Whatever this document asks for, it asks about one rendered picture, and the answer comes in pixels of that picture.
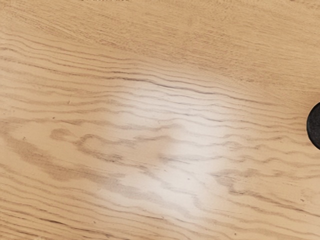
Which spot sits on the black round object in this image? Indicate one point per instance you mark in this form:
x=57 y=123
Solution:
x=315 y=127

